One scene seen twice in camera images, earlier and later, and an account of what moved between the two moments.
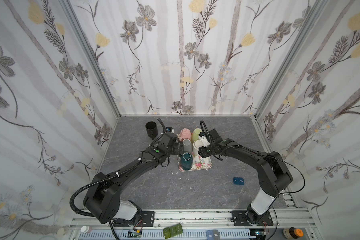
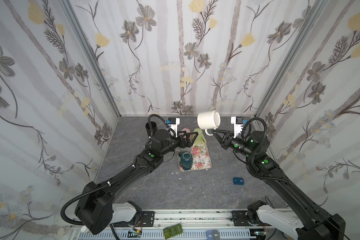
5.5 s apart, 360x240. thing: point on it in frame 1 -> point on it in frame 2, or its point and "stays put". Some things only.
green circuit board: x=172 y=231 stays put
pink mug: x=185 y=133 stays put
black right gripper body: x=204 y=150 -> x=225 y=139
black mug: x=151 y=128 stays put
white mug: x=197 y=144 -> x=209 y=121
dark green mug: x=186 y=160 stays put
